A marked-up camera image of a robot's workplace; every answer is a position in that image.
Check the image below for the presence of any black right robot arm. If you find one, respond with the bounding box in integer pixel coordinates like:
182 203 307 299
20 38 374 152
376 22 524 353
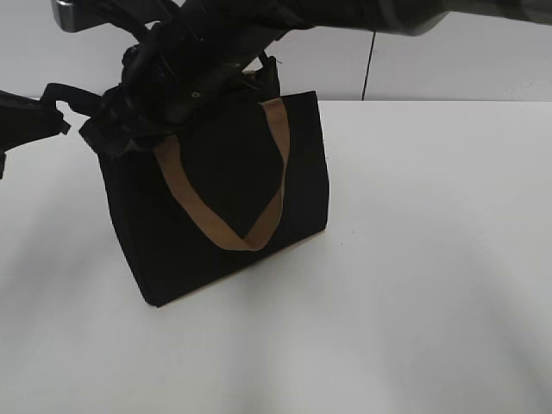
80 1 551 156

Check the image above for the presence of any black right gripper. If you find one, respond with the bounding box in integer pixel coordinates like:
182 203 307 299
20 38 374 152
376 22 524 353
79 16 267 157

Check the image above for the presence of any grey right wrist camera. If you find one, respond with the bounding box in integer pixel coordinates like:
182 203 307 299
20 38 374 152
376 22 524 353
50 0 108 33

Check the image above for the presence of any black bag with tan handles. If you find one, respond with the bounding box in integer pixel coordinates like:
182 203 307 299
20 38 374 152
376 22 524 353
98 55 329 307

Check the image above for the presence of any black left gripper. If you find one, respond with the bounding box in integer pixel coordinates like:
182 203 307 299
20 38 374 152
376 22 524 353
1 83 102 178

